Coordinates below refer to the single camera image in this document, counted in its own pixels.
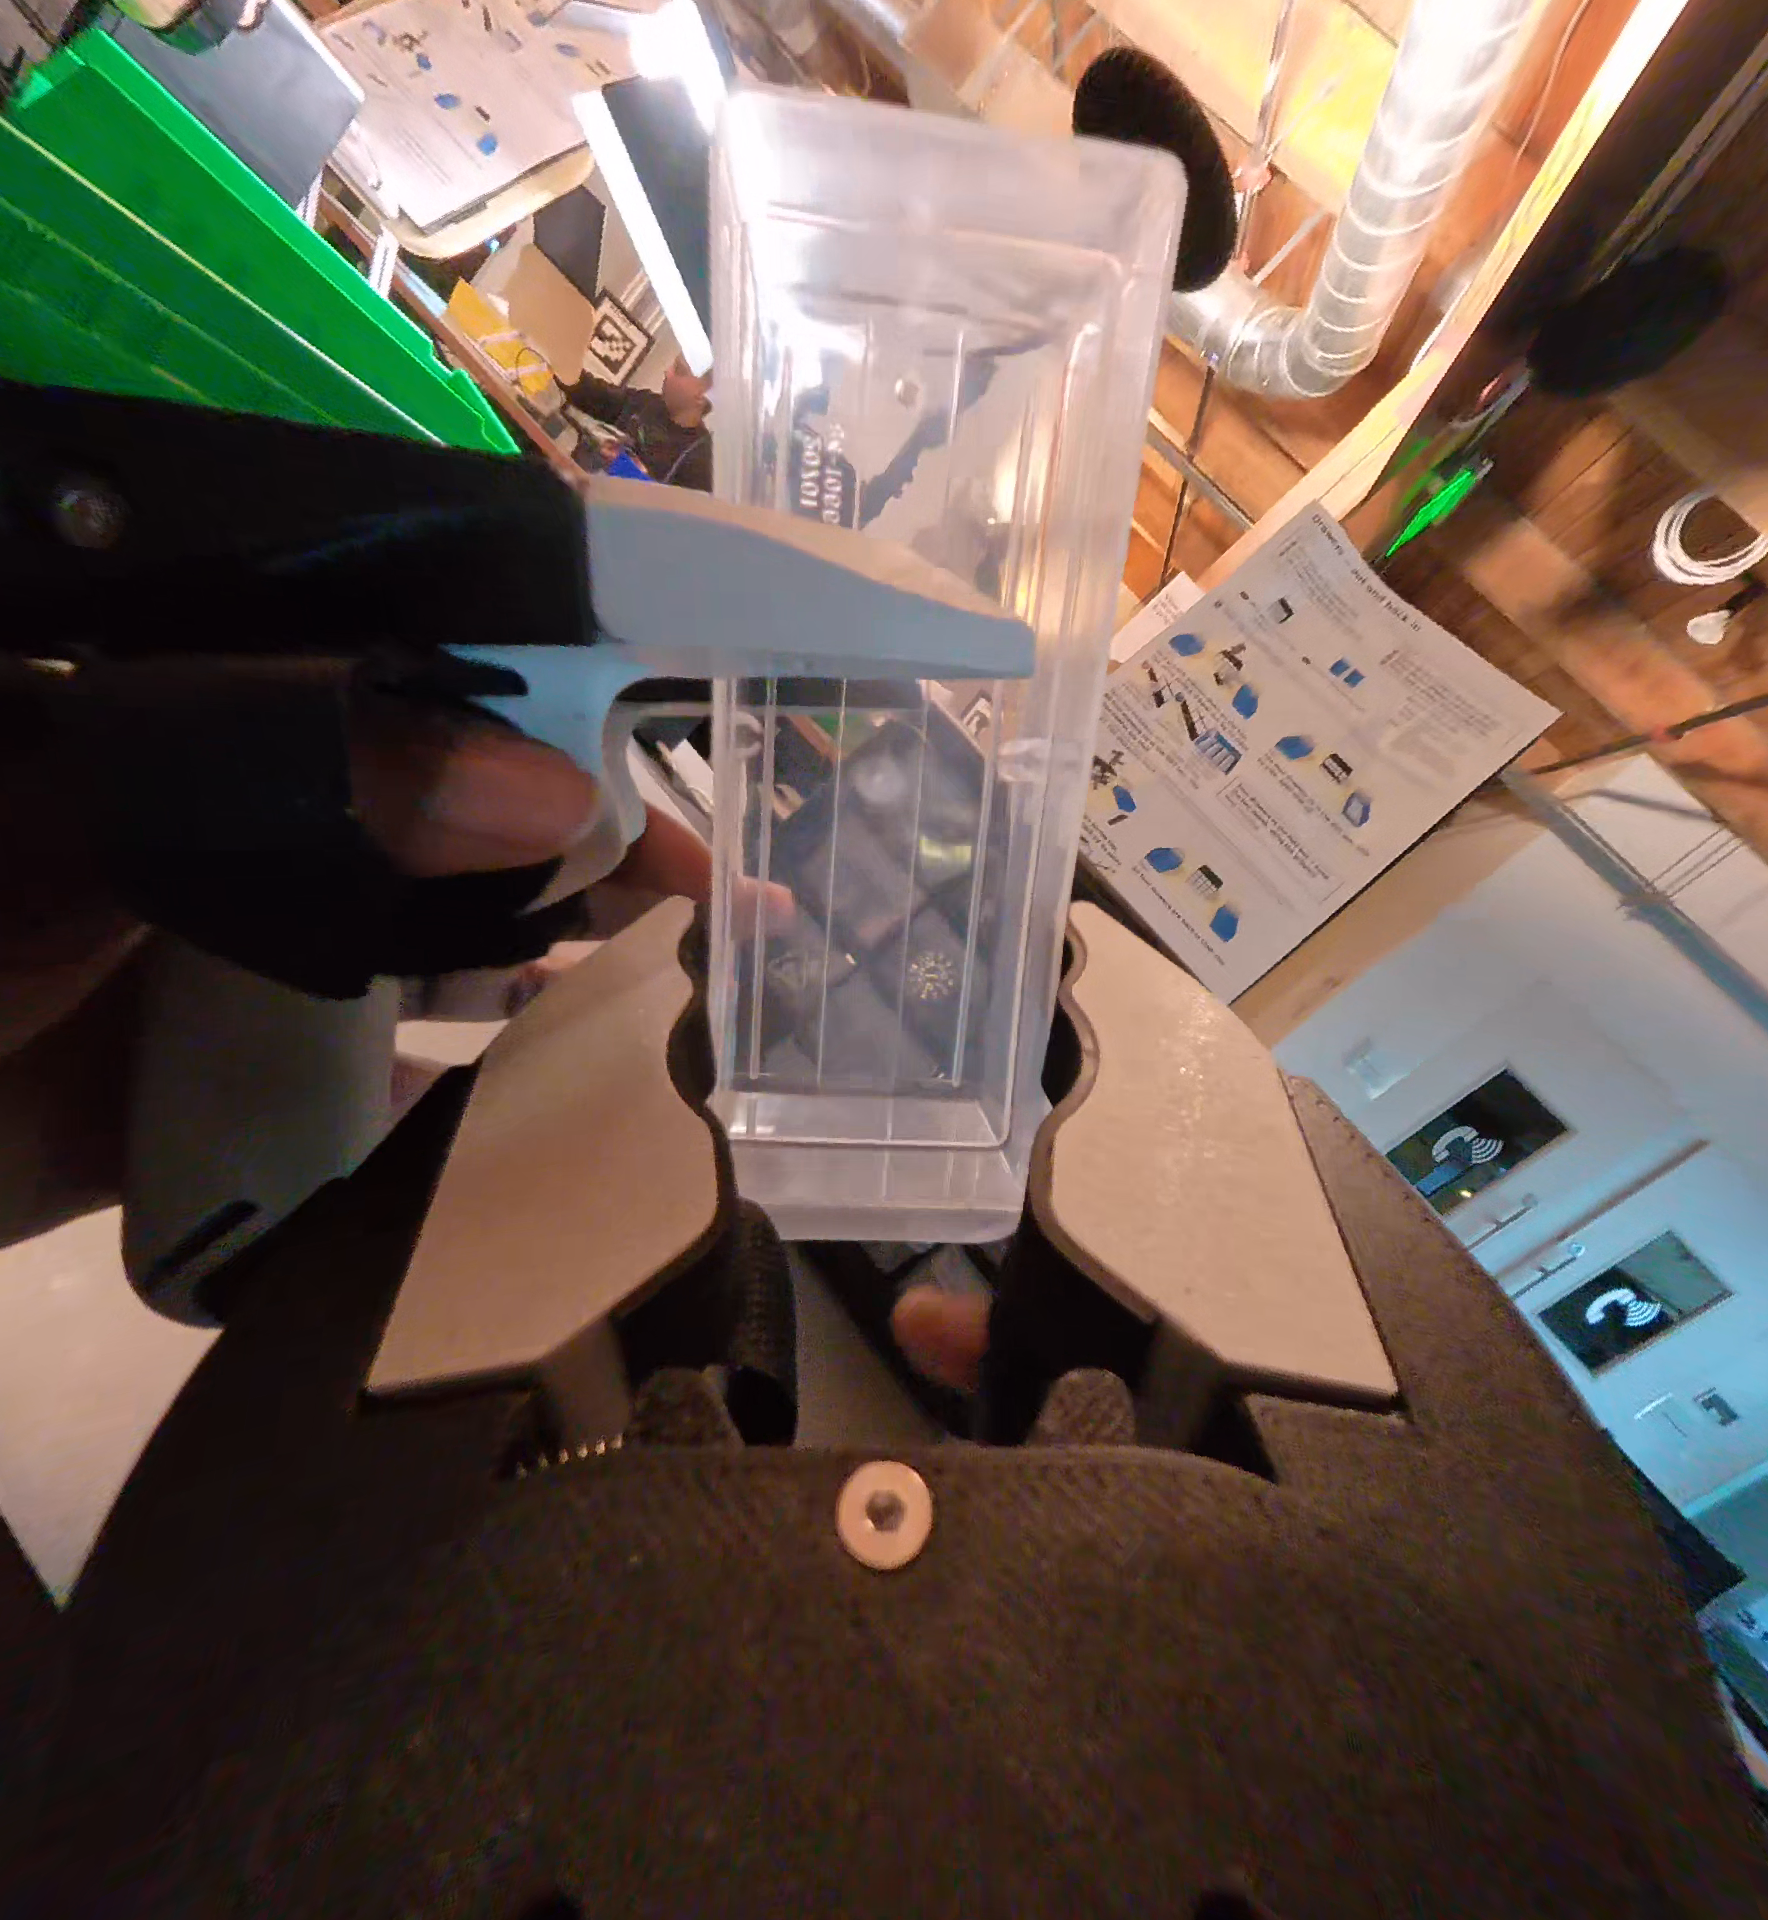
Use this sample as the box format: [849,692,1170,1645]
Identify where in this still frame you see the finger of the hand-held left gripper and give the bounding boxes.
[585,480,1039,679]

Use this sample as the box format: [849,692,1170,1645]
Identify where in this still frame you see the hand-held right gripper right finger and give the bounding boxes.
[1022,899,1405,1407]

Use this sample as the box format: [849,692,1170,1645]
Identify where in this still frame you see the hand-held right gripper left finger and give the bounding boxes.
[364,897,735,1405]

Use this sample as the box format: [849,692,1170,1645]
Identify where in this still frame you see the clear plastic drawer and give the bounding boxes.
[706,82,1190,1245]

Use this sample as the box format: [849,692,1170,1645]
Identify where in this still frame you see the person's left hand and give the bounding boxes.
[0,657,798,1002]

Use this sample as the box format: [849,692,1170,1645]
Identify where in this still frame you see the person's right hand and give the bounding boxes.
[891,1284,997,1388]

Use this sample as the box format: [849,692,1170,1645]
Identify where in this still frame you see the green plastic bin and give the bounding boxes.
[0,27,522,454]

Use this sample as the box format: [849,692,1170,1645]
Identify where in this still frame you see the LED light panel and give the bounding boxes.
[573,72,718,380]

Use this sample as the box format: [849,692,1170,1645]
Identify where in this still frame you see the black fuzzy microphone cover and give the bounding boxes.
[1527,246,1733,398]
[1072,44,1241,295]

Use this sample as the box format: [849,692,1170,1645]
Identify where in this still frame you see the green exit sign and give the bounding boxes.
[1382,462,1489,560]

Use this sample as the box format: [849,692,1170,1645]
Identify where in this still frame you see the dark wall sign white arcs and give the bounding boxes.
[1542,1233,1736,1376]
[1386,1069,1571,1205]

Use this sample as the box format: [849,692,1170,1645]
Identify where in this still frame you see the silver ventilation duct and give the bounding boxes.
[1170,0,1545,402]

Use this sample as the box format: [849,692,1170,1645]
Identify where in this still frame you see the white coiled cable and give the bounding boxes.
[1650,485,1768,591]

